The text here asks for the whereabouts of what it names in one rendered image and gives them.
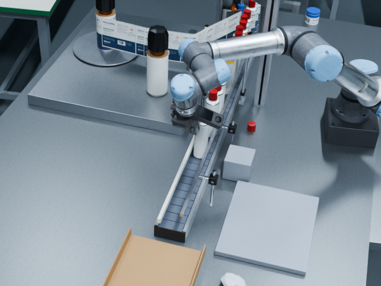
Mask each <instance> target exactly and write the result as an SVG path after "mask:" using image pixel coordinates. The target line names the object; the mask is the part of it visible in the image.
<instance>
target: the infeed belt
mask: <svg viewBox="0 0 381 286"><path fill-rule="evenodd" d="M244 64H245V63H244ZM243 74H244V65H243V68H242V70H241V73H240V76H239V78H238V81H237V83H236V85H235V88H234V91H233V93H232V96H231V98H230V101H229V103H228V106H227V108H226V111H225V114H224V120H223V125H224V123H225V121H226V118H227V115H228V113H229V110H230V108H231V105H232V103H233V100H234V97H235V95H236V92H237V90H238V87H239V85H240V82H241V80H242V77H243ZM221 131H222V128H220V129H218V131H217V135H216V137H215V139H214V141H213V144H212V146H211V148H210V151H209V154H208V156H207V159H206V161H205V164H204V166H203V168H202V171H201V174H200V175H205V172H206V169H207V167H208V164H209V162H210V159H211V157H212V154H213V151H214V149H215V146H216V144H217V141H218V139H219V136H220V134H221ZM193 151H194V147H193V149H192V151H191V154H190V156H189V158H188V161H187V163H186V165H185V167H184V170H183V172H182V175H181V177H180V179H179V182H178V184H177V186H176V188H175V191H174V193H173V195H172V197H171V200H170V203H169V205H168V207H167V209H166V212H165V214H164V216H163V219H162V221H161V223H159V224H158V227H160V228H165V229H169V230H174V231H177V232H182V231H183V229H184V226H185V223H186V221H187V218H188V216H189V213H190V211H191V208H192V205H193V203H194V200H195V198H196V195H197V193H198V190H199V187H200V185H201V182H202V180H203V179H201V178H199V179H198V181H197V184H196V186H195V189H194V191H193V194H192V197H191V199H190V201H189V204H188V206H187V209H186V211H185V214H184V217H180V212H181V209H182V207H183V205H184V202H185V199H186V198H187V195H188V192H189V190H190V187H191V185H192V182H193V180H194V177H195V175H196V172H197V170H198V167H199V165H200V163H201V159H196V158H195V157H194V156H193Z"/></svg>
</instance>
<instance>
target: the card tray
mask: <svg viewBox="0 0 381 286"><path fill-rule="evenodd" d="M205 251H206V245H205V246H204V249H203V251H199V250H195V249H190V248H187V247H182V246H178V245H173V244H170V243H165V242H161V241H156V240H153V239H148V238H144V237H139V236H136V235H132V227H130V228H129V230H128V233H127V235H126V237H125V239H124V241H123V243H122V245H121V247H120V249H119V251H118V253H117V255H116V257H115V260H114V262H113V264H112V266H111V268H110V270H109V272H108V275H107V277H106V278H105V281H104V283H103V285H102V286H194V285H195V282H196V279H197V276H198V273H199V270H200V267H201V264H202V261H203V258H204V256H205Z"/></svg>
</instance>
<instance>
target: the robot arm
mask: <svg viewBox="0 0 381 286"><path fill-rule="evenodd" d="M178 53H179V56H180V57H181V59H182V61H183V62H184V63H186V65H187V66H188V68H190V70H191V71H192V72H193V73H191V74H190V75H187V74H178V75H176V76H175V77H173V79H172V81H171V84H170V89H171V95H172V98H173V100H172V104H171V107H170V109H171V110H173V111H172V112H173V113H172V114H171V116H172V119H171V121H172V125H173V126H174V127H179V128H181V130H182V131H186V132H190V134H192V135H197V134H198V133H199V130H200V123H201V122H202V123H204V124H207V125H209V126H211V127H213V128H216V129H220V128H222V124H223V120H224V116H223V115H221V114H219V113H217V112H214V111H212V110H210V109H208V108H205V107H203V106H201V105H198V100H197V98H198V97H200V96H202V95H204V94H206V93H207V92H209V91H211V90H212V89H214V88H216V87H218V86H220V85H222V84H223V83H225V82H226V81H228V80H229V79H230V78H231V72H230V69H229V67H228V65H227V64H226V62H227V61H234V60H240V59H244V58H250V57H256V56H262V55H266V54H272V53H274V54H275V55H277V56H279V55H287V56H290V57H291V58H292V59H293V60H294V61H295V62H296V63H297V64H298V65H300V66H301V67H302V68H303V69H304V70H305V71H306V72H307V74H308V75H309V76H310V77H311V78H313V79H315V80H316V81H319V82H329V81H331V82H333V83H335V84H336V85H338V86H340V87H341V91H340V93H339V95H338V97H337V98H336V99H335V101H334V102H333V106H332V112H333V114H334V115H335V116H336V117H337V118H339V119H340V120H342V121H345V122H348V123H362V122H364V121H366V120H367V119H368V118H369V116H370V111H371V110H372V112H373V113H375V114H376V116H378V117H380V118H381V76H380V75H378V74H377V71H378V66H377V64H376V63H374V62H372V61H369V60H363V59H359V60H353V61H351V62H347V61H345V59H344V55H343V54H342V53H341V52H340V51H339V50H337V49H336V48H334V47H333V46H331V45H330V44H328V43H327V42H326V41H325V40H324V39H322V38H321V37H320V36H319V35H318V34H317V33H316V32H315V31H313V30H311V29H309V28H307V27H301V26H282V27H275V28H272V29H271V31H269V32H262V33H256V34H251V35H245V36H238V37H232V38H228V39H221V40H214V41H207V42H203V43H199V42H198V41H196V40H195V39H191V38H190V39H185V40H184V41H183V42H182V43H181V44H180V45H179V48H178Z"/></svg>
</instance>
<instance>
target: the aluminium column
mask: <svg viewBox="0 0 381 286"><path fill-rule="evenodd" d="M279 6H280V0H267V3H266V12H265V21H264V29H263V32H269V31H271V29H272V28H275V27H276V26H277V19H278V11H279ZM271 62H272V54H266V55H262V56H260V60H259V69H258V74H257V82H256V91H255V99H254V106H258V107H263V108H264V106H265V102H266V95H267V90H268V82H269V74H270V67H271Z"/></svg>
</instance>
